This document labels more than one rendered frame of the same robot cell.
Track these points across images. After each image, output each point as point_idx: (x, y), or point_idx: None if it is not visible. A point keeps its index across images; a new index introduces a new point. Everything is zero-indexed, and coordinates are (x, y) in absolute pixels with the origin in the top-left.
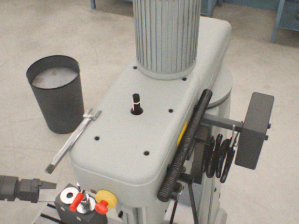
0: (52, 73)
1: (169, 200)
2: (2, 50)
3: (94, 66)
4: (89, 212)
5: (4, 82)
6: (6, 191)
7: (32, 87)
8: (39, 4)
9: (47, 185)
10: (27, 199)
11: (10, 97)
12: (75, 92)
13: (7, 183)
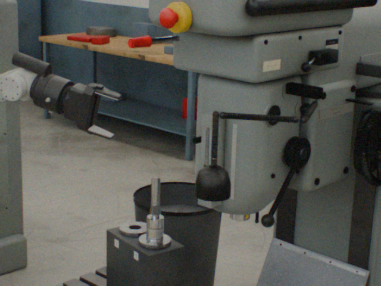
0: (177, 210)
1: (284, 170)
2: (111, 207)
3: (253, 252)
4: (157, 245)
5: (96, 242)
6: (53, 84)
7: (137, 210)
8: (194, 168)
9: (109, 92)
10: (74, 115)
11: (97, 260)
12: (205, 239)
13: (58, 78)
